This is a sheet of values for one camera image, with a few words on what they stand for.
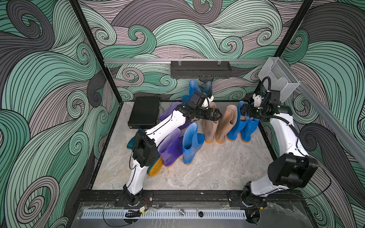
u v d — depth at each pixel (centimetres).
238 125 78
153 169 77
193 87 98
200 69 98
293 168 42
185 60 95
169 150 70
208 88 102
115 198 73
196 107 65
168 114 59
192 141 73
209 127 81
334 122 57
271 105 56
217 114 71
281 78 77
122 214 70
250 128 79
